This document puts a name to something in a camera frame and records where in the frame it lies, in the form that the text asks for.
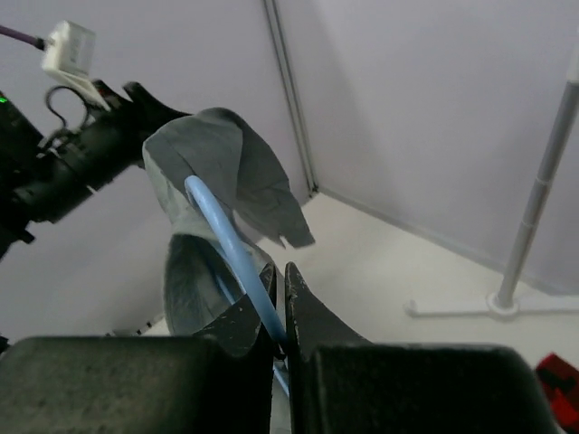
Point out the light blue plastic hanger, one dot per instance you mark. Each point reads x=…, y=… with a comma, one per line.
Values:
x=240, y=263

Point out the red black plaid shirt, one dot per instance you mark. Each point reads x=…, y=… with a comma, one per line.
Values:
x=559, y=380

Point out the metal clothes rack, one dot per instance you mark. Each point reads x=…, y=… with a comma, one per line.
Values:
x=503, y=304

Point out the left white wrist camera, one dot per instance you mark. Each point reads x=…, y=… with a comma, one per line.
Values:
x=67, y=59

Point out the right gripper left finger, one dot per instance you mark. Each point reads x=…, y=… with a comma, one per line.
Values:
x=217, y=380

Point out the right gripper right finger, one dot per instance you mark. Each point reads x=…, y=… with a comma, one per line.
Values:
x=342, y=383

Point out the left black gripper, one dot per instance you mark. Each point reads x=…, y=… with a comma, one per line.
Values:
x=95, y=155

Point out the grey button shirt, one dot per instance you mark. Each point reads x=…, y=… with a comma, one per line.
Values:
x=248, y=181

